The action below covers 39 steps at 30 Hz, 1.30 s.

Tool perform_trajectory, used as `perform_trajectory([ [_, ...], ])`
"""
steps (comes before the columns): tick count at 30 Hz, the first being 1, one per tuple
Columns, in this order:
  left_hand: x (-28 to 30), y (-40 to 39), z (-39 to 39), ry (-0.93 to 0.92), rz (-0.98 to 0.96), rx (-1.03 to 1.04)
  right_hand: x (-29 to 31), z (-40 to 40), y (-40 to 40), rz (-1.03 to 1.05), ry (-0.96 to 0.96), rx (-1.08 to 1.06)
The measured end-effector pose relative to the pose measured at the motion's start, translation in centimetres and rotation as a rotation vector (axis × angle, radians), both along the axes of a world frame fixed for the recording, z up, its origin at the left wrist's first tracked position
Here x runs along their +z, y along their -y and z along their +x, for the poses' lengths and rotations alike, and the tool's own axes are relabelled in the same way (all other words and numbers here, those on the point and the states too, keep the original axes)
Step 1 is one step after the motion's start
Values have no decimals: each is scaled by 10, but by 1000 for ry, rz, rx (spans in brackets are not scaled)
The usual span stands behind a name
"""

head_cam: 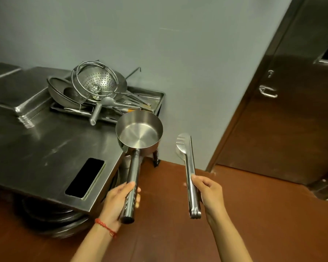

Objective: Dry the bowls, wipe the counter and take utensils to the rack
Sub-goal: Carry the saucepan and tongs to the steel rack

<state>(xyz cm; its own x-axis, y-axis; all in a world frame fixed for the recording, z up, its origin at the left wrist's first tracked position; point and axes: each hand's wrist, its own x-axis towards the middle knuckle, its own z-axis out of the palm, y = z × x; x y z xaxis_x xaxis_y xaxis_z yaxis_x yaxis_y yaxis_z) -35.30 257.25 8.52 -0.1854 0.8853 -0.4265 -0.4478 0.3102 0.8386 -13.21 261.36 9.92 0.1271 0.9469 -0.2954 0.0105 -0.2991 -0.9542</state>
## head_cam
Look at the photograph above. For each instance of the steel wok pan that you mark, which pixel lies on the steel wok pan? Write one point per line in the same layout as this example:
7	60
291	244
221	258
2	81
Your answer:
58	92

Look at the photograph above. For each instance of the large steel pan lid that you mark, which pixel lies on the large steel pan lid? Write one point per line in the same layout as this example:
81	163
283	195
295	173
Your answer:
24	90

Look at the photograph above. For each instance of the metal door latch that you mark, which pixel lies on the metal door latch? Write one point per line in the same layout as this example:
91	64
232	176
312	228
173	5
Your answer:
270	73

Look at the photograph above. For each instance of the perforated steel colander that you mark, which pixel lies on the perforated steel colander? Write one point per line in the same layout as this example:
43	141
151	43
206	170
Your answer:
98	77

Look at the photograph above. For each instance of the brown wooden door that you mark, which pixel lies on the brown wooden door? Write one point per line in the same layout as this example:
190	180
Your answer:
289	106

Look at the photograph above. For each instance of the steel serving spoon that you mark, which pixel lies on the steel serving spoon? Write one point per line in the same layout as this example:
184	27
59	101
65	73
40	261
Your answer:
120	105

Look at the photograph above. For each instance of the black smartphone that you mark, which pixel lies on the black smartphone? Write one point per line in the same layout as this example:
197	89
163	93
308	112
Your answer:
84	177

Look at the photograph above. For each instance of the person's left forearm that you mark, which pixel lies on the person's left forearm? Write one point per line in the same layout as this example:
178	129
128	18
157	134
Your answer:
94	244

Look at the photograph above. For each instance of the steel kitchen tongs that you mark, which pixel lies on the steel kitchen tongs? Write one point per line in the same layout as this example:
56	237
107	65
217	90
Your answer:
190	160

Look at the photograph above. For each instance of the person's right hand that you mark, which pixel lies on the person's right hand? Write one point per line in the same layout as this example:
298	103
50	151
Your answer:
213	197

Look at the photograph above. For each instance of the rectangular steel tray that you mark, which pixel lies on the rectangular steel tray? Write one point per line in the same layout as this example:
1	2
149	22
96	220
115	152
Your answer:
153	98

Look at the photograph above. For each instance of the black table caster wheel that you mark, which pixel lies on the black table caster wheel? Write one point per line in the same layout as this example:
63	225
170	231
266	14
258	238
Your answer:
155	159

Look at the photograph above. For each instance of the person's right forearm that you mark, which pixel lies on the person's right forearm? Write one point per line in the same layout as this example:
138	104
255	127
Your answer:
229	242

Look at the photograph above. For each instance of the stack of pots under table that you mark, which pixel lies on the stack of pots under table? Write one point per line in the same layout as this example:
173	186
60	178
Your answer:
57	218

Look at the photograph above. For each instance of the person's left thumb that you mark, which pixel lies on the person's left thumb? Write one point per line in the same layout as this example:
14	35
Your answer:
127	187

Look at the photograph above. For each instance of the stack of steel trays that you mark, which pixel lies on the stack of steel trays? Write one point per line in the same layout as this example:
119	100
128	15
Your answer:
26	121

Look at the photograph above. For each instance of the person's right fingers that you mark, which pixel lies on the person's right fingers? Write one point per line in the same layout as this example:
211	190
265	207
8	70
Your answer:
199	181

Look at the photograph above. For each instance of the person's left hand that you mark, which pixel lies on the person's left hand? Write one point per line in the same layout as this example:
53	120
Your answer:
112	204

